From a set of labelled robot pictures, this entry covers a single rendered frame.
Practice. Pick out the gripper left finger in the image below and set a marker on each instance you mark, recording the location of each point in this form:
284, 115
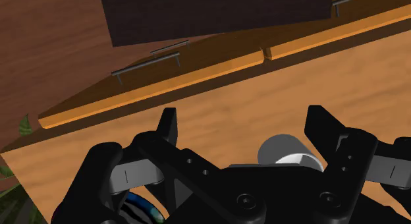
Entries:
179, 165

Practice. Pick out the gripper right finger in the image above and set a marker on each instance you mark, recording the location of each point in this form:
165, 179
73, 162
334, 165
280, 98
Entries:
350, 146

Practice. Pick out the blue striped round object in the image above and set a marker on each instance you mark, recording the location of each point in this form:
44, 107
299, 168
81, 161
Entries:
144, 210

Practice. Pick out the white cylinder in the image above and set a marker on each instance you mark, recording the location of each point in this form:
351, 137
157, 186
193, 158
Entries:
282, 149

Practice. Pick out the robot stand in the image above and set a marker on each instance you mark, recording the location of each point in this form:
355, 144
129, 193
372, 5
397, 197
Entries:
208, 14

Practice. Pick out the green houseplant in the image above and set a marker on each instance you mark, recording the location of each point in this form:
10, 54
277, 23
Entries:
12, 204

